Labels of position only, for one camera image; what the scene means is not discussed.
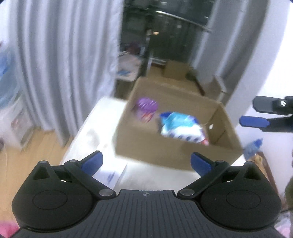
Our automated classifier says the white box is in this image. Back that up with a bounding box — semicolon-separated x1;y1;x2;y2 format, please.
92;163;127;189

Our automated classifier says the blue white wet wipes pack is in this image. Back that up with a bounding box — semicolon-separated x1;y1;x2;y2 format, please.
160;111;209;146

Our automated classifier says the purple air freshener jar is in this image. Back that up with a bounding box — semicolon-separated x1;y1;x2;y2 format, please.
135;97;158;122

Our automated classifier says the person right hand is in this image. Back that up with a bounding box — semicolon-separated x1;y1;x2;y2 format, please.
284;150;293;209

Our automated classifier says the blue plastic bottle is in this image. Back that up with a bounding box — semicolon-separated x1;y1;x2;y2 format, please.
243;139;263;160

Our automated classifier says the brown cardboard box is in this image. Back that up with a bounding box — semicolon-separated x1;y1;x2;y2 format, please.
113;76;244;172

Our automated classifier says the white water dispenser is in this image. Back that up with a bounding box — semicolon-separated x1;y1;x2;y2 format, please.
1;94;34;150

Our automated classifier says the pink plastic bag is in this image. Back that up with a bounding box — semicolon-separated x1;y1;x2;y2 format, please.
0;221;19;238

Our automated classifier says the small distant cardboard box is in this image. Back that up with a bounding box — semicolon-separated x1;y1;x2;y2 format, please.
163;60;190;80

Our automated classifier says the blue water jug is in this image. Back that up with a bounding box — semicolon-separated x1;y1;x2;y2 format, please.
0;41;19;109

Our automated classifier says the grey curtain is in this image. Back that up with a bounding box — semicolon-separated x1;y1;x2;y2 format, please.
10;1;124;146

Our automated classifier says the balcony metal railing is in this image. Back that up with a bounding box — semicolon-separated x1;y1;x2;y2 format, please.
151;9;212;35

